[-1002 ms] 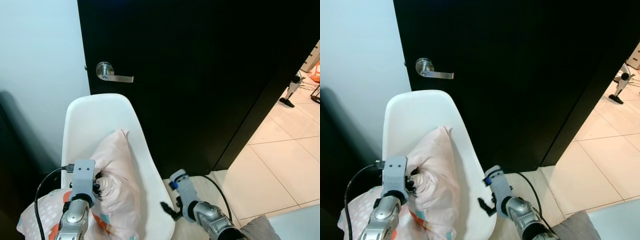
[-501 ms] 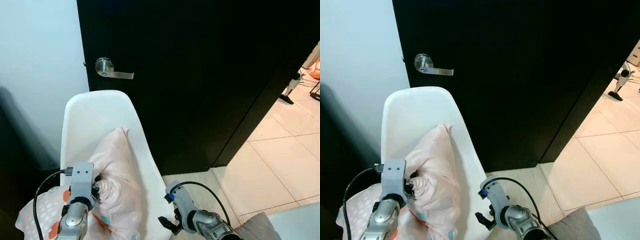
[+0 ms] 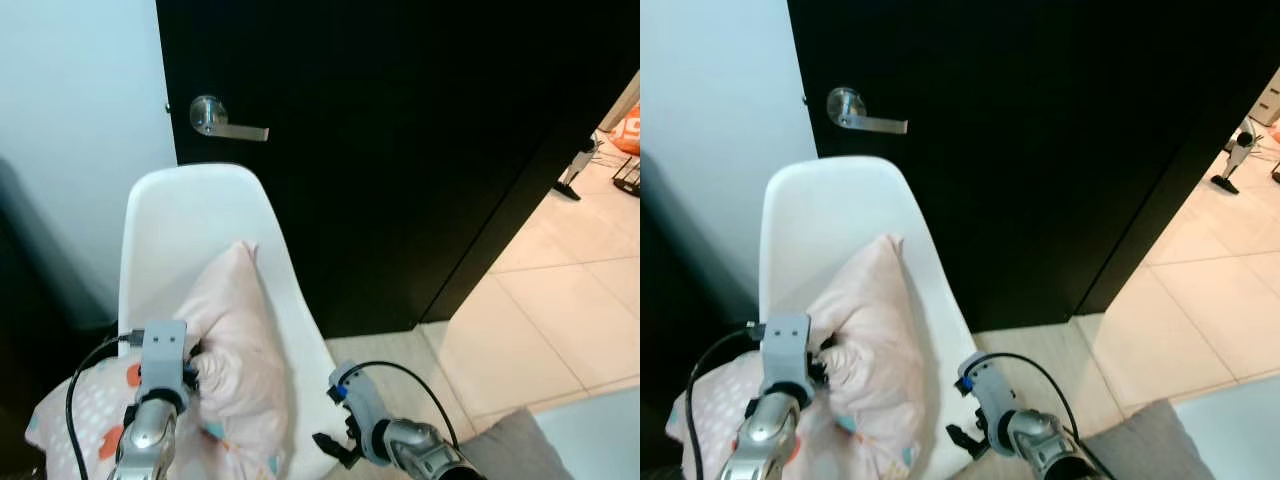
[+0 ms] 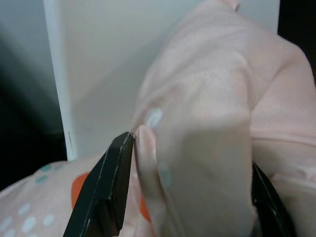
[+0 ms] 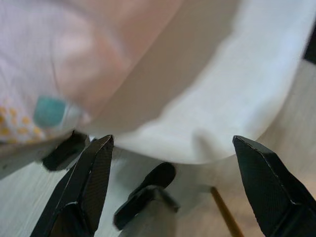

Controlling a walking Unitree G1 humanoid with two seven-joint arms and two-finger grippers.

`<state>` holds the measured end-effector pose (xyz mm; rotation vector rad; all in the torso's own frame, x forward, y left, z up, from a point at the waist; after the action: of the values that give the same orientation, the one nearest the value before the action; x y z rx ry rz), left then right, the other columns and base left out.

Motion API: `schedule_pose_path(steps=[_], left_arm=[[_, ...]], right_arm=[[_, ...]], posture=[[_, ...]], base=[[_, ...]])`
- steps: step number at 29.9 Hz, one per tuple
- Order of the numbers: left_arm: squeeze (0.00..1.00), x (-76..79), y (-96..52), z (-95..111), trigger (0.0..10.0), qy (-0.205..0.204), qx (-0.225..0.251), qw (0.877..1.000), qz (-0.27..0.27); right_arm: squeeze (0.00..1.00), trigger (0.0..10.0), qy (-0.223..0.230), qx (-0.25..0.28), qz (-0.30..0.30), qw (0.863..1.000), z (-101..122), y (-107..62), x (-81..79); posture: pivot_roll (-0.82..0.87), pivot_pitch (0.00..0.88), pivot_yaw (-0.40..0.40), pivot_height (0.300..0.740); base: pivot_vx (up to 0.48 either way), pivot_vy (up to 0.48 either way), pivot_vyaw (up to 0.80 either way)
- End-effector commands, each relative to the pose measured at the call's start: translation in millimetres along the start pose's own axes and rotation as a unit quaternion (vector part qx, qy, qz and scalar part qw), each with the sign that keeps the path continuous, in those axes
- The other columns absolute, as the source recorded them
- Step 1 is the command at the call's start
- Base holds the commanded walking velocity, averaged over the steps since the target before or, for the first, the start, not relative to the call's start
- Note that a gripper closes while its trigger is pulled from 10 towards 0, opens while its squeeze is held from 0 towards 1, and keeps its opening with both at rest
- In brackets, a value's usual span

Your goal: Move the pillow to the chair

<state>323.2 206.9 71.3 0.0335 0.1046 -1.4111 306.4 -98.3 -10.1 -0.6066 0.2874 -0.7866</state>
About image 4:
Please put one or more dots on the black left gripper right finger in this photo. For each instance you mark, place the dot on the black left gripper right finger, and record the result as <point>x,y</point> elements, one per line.
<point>269,209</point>

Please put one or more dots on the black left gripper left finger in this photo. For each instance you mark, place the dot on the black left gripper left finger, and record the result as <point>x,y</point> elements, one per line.
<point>103,192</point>

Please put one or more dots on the pink dotted pillow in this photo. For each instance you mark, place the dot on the pink dotted pillow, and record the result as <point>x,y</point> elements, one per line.
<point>209,98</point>

